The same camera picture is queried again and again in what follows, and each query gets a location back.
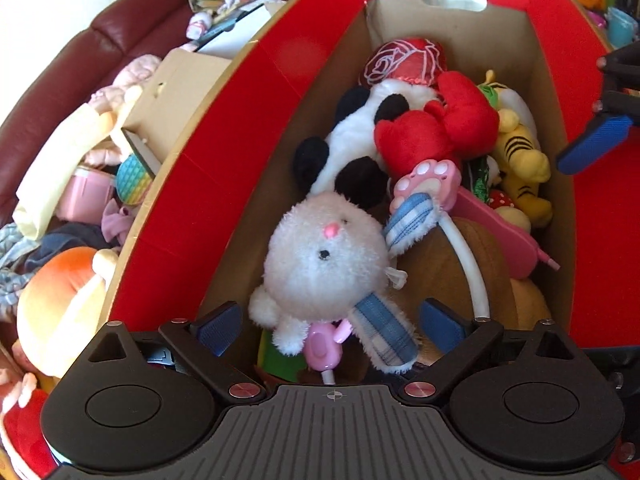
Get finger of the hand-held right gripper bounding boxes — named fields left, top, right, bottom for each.
left=556, top=89, right=640, bottom=176
left=596, top=42, right=640, bottom=78

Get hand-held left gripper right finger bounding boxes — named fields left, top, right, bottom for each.
left=400, top=299, right=583, bottom=403

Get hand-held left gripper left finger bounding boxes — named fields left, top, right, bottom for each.
left=75, top=301, right=266, bottom=403

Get white rabbit plush plaid ears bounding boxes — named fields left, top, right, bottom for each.
left=248, top=191, right=436, bottom=376

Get red cardboard box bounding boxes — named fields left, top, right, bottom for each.
left=97, top=0, right=640, bottom=356

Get teal bucket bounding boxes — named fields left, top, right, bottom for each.
left=607, top=7, right=638, bottom=43

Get brown plush toy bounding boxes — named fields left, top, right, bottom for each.
left=400, top=217, right=551, bottom=361

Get green toy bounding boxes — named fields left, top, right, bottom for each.
left=257, top=330, right=306, bottom=386

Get yellow tiger plush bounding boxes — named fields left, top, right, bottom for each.
left=475, top=70, right=553, bottom=228

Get pink plastic toy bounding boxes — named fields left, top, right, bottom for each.
left=452, top=187, right=561, bottom=281

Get red strawberry toy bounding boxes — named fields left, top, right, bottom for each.
left=487, top=189, right=516, bottom=211

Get pink cat paw toy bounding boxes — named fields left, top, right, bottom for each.
left=389, top=159, right=491, bottom=321

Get orange round plush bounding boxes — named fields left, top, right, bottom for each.
left=15, top=247, right=121, bottom=378

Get rainbow pop ball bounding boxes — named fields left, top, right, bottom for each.
left=116, top=154, right=153, bottom=206

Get dark blue jeans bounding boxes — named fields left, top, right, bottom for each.
left=25, top=222, right=121, bottom=271

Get red heart plush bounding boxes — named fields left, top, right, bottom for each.
left=374, top=71, right=501, bottom=181

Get pink case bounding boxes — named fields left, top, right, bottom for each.
left=57, top=167, right=118, bottom=221

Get red rose pattern plush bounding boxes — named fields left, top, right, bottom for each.
left=362, top=36, right=448, bottom=86

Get panda plush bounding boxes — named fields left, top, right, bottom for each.
left=292, top=80, right=441, bottom=211

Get grey patterned scarf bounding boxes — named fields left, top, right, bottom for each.
left=0, top=222, right=31, bottom=321

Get small open brown carton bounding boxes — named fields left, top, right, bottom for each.
left=120, top=49, right=233, bottom=161

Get pink fluffy jacket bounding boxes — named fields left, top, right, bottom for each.
left=112, top=55, right=163, bottom=106

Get small pink doll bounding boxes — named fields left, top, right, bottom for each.
left=186, top=10, right=213, bottom=41

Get dark red leather sofa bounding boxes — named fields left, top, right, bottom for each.
left=0, top=0, right=346, bottom=211

